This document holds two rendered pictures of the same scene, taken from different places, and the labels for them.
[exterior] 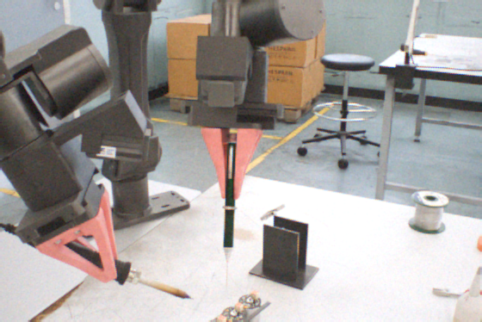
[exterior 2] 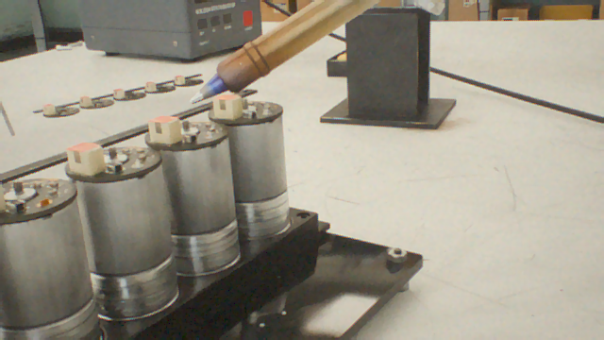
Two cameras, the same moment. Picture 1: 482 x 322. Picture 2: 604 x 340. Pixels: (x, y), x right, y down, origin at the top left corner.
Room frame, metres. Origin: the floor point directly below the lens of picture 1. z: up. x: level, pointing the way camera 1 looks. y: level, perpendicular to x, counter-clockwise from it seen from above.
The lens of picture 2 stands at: (0.60, 0.07, 0.87)
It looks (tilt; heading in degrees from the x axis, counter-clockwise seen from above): 20 degrees down; 177
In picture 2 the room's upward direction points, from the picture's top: 3 degrees counter-clockwise
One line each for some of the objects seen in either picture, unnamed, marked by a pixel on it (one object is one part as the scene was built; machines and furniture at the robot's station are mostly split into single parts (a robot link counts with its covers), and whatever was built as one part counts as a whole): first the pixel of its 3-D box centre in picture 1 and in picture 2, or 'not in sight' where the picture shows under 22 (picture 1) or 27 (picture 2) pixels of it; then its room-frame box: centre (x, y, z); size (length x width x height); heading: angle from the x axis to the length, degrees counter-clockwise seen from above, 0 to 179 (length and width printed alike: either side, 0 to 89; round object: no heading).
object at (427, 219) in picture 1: (429, 211); not in sight; (0.75, -0.31, 0.78); 0.06 x 0.06 x 0.05
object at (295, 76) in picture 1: (247, 63); not in sight; (4.38, -0.06, 0.38); 1.20 x 0.80 x 0.73; 69
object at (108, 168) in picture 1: (131, 159); not in sight; (0.79, 0.18, 0.85); 0.09 x 0.06 x 0.06; 127
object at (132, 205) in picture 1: (130, 194); not in sight; (0.79, 0.19, 0.79); 0.20 x 0.07 x 0.08; 126
